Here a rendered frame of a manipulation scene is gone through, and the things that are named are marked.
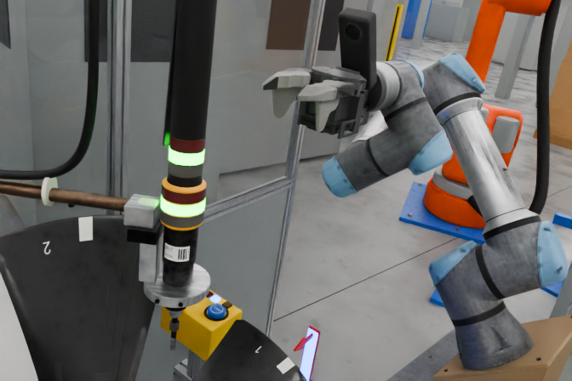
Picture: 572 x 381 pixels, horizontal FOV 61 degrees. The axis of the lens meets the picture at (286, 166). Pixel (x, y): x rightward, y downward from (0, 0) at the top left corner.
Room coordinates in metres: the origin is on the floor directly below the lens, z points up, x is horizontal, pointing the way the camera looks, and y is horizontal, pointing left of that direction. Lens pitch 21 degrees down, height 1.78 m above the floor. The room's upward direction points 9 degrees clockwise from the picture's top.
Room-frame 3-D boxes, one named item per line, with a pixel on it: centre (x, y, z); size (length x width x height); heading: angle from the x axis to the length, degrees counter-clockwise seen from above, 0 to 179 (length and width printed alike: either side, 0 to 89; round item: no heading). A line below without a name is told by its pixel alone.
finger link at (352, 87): (0.62, -0.06, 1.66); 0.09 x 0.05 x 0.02; 157
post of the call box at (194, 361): (0.90, 0.14, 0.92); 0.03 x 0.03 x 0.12; 56
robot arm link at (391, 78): (0.75, -0.11, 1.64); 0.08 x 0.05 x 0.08; 56
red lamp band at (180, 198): (0.44, 0.10, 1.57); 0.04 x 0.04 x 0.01
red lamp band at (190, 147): (0.44, 0.10, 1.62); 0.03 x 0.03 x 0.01
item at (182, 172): (0.44, 0.10, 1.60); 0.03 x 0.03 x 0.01
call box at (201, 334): (0.90, 0.14, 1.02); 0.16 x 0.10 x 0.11; 56
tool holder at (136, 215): (0.43, 0.11, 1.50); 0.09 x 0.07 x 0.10; 91
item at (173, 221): (0.44, 0.10, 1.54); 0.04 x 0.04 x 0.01
